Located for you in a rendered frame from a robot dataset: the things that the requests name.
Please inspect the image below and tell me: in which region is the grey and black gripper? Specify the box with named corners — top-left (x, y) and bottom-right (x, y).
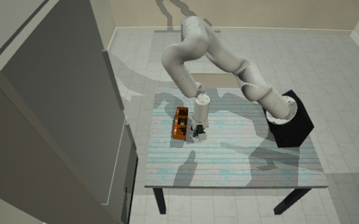
top-left (190, 117), bottom-right (208, 135)

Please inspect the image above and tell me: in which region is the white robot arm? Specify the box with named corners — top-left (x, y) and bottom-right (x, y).
top-left (161, 16), bottom-right (297, 125)

